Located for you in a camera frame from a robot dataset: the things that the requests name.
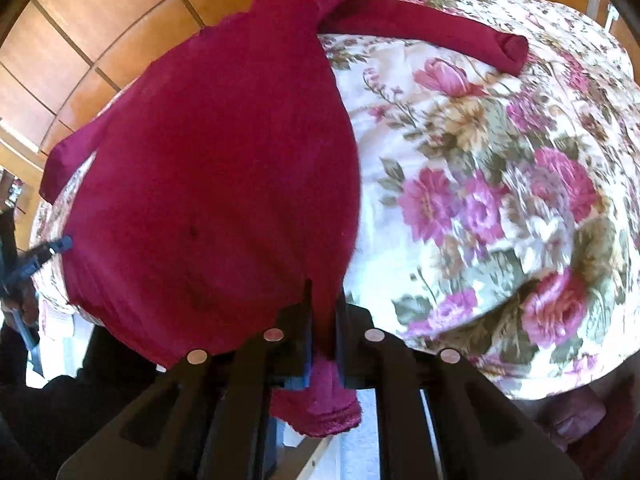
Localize wooden headboard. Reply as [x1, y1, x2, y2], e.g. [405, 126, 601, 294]
[1, 0, 627, 167]

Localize floral bedspread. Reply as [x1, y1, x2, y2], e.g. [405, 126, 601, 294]
[38, 0, 639, 400]

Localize person's left hand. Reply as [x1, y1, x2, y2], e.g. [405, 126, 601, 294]
[1, 288, 39, 330]

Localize magenta knit sweater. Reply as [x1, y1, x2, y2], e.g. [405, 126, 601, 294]
[40, 0, 528, 437]

